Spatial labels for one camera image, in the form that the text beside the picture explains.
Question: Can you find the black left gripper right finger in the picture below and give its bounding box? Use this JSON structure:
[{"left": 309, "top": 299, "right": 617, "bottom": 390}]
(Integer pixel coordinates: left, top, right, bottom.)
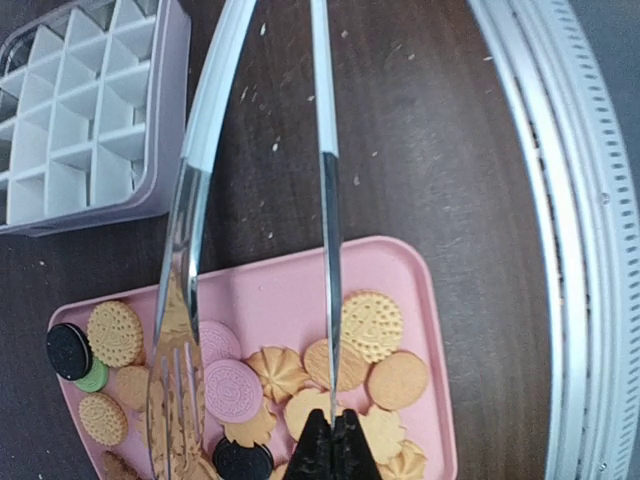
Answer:
[{"left": 333, "top": 409, "right": 380, "bottom": 480}]

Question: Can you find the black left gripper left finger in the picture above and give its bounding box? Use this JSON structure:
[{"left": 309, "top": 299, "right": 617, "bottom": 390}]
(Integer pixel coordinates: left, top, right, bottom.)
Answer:
[{"left": 288, "top": 409, "right": 332, "bottom": 480}]

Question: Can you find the lilac divided storage box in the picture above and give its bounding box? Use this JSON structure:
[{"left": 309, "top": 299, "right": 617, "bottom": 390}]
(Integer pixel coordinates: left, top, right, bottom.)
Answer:
[{"left": 1, "top": 0, "right": 191, "bottom": 237}]

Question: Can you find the black sandwich cookie middle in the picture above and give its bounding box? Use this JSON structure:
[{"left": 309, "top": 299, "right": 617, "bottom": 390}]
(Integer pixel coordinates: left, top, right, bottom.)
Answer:
[{"left": 212, "top": 438, "right": 274, "bottom": 480}]

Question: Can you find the black sandwich cookie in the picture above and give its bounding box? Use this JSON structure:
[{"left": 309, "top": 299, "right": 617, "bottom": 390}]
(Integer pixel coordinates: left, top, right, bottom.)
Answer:
[
  {"left": 212, "top": 438, "right": 274, "bottom": 480},
  {"left": 46, "top": 323, "right": 93, "bottom": 381}
]

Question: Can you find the plain round biscuit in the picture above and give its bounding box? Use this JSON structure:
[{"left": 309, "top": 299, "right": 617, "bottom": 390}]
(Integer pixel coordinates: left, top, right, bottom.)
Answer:
[{"left": 367, "top": 351, "right": 430, "bottom": 410}]

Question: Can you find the swirl butter cookie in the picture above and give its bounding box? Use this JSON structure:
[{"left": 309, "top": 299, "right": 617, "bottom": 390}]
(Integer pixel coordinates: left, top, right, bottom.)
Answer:
[{"left": 246, "top": 346, "right": 310, "bottom": 404}]

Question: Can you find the pink sandwich cookie lower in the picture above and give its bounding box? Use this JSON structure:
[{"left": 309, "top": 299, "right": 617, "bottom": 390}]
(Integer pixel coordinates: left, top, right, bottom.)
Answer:
[{"left": 204, "top": 359, "right": 263, "bottom": 423}]

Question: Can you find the pink sandwich cookie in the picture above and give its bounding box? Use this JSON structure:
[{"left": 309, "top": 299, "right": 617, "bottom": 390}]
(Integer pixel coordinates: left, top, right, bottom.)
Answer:
[
  {"left": 204, "top": 359, "right": 263, "bottom": 423},
  {"left": 199, "top": 320, "right": 242, "bottom": 366}
]

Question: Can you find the round dotted biscuit right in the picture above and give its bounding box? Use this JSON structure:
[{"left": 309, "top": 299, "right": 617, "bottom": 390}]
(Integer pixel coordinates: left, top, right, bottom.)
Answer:
[{"left": 341, "top": 290, "right": 404, "bottom": 364}]

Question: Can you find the round dotted biscuit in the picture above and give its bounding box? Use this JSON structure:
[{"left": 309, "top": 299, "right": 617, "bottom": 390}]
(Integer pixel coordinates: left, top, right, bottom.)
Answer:
[
  {"left": 87, "top": 300, "right": 144, "bottom": 368},
  {"left": 341, "top": 290, "right": 404, "bottom": 364}
]

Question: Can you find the pink sandwich cookie upper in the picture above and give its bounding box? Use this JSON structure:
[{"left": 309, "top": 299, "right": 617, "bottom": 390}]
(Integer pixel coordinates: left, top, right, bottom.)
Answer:
[{"left": 199, "top": 320, "right": 242, "bottom": 366}]

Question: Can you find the pink plastic tray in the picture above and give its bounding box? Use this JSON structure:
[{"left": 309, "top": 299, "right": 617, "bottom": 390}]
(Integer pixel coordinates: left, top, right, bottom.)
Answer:
[{"left": 48, "top": 236, "right": 458, "bottom": 479}]

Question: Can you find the green sandwich cookie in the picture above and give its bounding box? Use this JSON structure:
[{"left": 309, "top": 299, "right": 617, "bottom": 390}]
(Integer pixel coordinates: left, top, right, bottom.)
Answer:
[{"left": 74, "top": 358, "right": 109, "bottom": 393}]

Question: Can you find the round dotted biscuit far left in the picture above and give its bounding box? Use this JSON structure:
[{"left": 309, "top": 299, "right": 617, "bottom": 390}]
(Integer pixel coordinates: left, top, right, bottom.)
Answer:
[{"left": 87, "top": 300, "right": 144, "bottom": 368}]

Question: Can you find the black sandwich cookie far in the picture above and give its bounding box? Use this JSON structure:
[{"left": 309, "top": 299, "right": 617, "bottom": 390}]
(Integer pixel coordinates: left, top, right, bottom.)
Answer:
[{"left": 46, "top": 323, "right": 93, "bottom": 381}]

